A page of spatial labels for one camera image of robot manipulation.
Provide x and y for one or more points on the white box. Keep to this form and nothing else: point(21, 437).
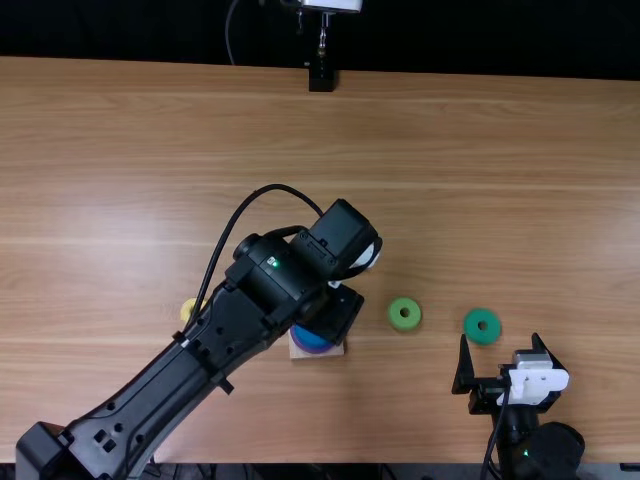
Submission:
point(332, 4)

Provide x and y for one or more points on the black clamp stand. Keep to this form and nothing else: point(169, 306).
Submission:
point(322, 80)

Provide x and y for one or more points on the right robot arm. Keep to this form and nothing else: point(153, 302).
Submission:
point(550, 445)

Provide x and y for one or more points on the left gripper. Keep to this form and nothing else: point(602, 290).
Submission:
point(335, 315)

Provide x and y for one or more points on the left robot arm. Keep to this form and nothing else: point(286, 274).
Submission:
point(150, 390)

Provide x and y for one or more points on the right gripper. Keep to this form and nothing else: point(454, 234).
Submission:
point(482, 397)

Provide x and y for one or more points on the wooden peg base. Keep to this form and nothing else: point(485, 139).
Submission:
point(335, 352)

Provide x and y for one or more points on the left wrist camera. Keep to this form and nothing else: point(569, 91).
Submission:
point(371, 257)

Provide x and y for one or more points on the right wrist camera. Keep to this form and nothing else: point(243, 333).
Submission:
point(537, 380)

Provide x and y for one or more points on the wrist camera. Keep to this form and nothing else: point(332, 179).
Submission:
point(371, 257)
point(537, 380)

